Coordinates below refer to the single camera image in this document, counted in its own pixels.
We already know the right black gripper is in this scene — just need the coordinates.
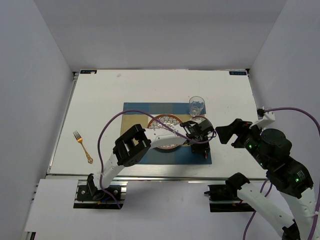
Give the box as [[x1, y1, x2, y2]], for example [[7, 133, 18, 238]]
[[214, 117, 271, 169]]

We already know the clear drinking glass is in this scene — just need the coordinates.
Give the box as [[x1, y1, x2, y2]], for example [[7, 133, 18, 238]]
[[188, 96, 205, 117]]

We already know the blue beige placemat cloth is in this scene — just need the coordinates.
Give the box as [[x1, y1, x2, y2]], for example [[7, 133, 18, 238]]
[[120, 102, 212, 165]]

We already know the floral patterned ceramic bowl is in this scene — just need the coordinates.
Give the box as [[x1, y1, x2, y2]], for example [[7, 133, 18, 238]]
[[147, 114, 182, 150]]

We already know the gold fork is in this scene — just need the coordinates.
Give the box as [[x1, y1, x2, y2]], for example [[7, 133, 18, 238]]
[[73, 131, 94, 164]]

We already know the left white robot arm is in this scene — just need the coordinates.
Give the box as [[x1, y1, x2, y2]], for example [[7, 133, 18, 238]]
[[87, 119, 217, 200]]

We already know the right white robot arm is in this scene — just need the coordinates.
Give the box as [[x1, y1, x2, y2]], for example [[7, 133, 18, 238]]
[[215, 118, 320, 240]]

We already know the right blue corner label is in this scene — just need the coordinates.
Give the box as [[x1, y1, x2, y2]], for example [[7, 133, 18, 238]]
[[229, 71, 247, 76]]

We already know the blue corner label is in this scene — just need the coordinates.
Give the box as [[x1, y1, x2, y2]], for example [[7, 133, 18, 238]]
[[79, 69, 97, 75], [229, 71, 247, 76]]

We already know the left blue corner label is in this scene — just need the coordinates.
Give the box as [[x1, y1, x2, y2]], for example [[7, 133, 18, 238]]
[[79, 69, 97, 75]]

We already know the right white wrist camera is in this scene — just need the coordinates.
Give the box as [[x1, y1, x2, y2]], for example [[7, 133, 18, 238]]
[[249, 108, 276, 129]]

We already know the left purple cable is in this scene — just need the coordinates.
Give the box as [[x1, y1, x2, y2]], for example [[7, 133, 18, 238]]
[[98, 109, 217, 209]]

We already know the purple cable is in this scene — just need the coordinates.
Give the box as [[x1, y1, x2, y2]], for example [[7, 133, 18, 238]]
[[98, 109, 217, 209], [242, 106, 320, 240]]

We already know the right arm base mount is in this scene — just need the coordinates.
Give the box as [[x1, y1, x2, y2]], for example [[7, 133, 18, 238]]
[[203, 184, 254, 213]]

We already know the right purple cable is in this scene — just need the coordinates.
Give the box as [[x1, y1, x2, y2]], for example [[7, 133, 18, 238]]
[[242, 106, 320, 240]]

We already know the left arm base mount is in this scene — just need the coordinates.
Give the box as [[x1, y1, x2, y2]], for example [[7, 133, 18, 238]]
[[73, 185, 127, 210]]

